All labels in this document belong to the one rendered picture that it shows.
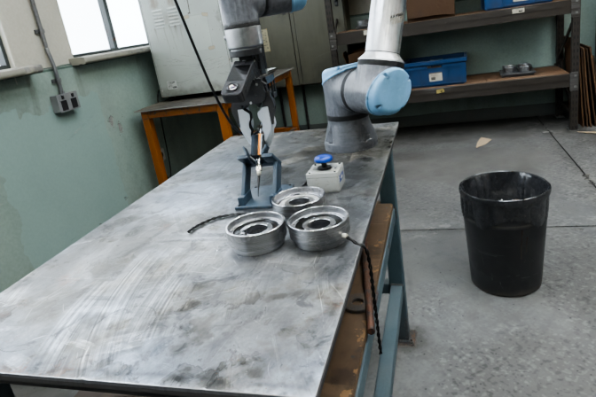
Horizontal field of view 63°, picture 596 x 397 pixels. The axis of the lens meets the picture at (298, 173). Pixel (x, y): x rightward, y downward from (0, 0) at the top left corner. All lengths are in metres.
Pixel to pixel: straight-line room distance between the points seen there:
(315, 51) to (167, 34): 1.81
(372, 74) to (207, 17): 2.02
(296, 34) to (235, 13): 3.69
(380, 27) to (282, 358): 0.85
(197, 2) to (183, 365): 2.69
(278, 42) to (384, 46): 3.57
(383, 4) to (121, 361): 0.94
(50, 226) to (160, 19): 1.42
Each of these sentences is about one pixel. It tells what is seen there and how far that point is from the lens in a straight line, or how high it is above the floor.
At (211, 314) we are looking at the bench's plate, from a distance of 0.70.
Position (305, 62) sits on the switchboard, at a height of 0.77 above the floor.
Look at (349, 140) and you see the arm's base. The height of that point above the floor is 0.83.
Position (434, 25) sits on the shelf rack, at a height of 0.96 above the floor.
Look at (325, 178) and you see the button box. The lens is 1.04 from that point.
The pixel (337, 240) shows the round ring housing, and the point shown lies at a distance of 0.80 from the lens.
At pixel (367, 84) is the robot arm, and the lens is 1.20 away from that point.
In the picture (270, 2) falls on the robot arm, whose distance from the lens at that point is 1.05.
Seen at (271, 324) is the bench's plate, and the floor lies 0.80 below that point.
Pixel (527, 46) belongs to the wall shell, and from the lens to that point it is 4.85.
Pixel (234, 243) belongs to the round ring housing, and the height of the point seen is 0.83.
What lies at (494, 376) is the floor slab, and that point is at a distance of 1.78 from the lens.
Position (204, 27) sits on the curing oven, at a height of 1.20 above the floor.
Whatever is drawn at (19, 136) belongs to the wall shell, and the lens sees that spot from 2.59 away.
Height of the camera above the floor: 1.16
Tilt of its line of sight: 18 degrees down
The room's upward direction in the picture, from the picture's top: 9 degrees counter-clockwise
